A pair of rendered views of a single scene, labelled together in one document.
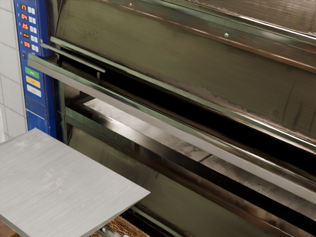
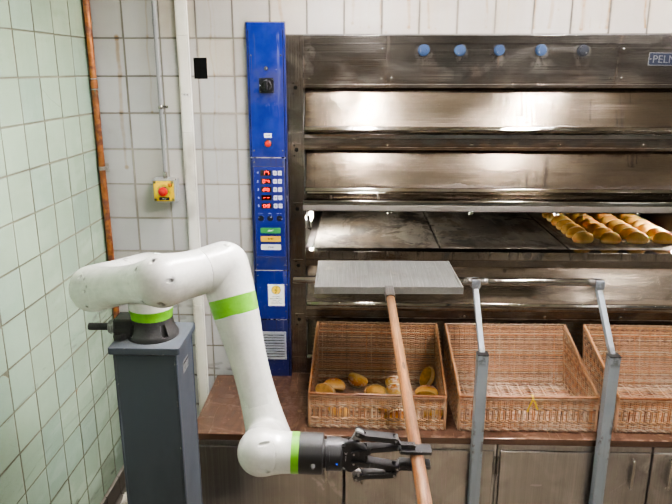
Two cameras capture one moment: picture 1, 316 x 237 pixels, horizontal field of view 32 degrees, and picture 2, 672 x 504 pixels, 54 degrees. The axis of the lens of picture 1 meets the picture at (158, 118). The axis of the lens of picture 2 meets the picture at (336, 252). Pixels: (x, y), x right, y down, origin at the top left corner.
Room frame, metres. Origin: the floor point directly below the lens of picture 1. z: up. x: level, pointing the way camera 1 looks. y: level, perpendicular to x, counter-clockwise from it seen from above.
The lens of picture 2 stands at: (-0.37, 2.12, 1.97)
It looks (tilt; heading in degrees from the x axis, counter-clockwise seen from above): 16 degrees down; 319
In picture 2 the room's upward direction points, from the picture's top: straight up
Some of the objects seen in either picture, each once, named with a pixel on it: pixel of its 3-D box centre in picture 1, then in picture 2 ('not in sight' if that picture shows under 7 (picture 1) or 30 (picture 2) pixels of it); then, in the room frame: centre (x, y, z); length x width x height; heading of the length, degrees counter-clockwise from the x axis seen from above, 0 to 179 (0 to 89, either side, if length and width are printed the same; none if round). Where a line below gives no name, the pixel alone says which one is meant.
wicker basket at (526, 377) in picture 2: not in sight; (514, 373); (1.06, -0.13, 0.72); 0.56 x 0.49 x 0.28; 48
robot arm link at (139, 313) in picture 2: not in sight; (145, 286); (1.37, 1.34, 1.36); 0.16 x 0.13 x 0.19; 93
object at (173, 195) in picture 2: not in sight; (166, 189); (2.25, 0.82, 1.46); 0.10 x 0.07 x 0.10; 47
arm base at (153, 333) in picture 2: not in sight; (134, 325); (1.41, 1.37, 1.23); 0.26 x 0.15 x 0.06; 48
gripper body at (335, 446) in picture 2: not in sight; (345, 454); (0.60, 1.25, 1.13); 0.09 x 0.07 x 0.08; 48
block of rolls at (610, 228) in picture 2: not in sight; (603, 224); (1.19, -1.04, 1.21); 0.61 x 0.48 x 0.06; 137
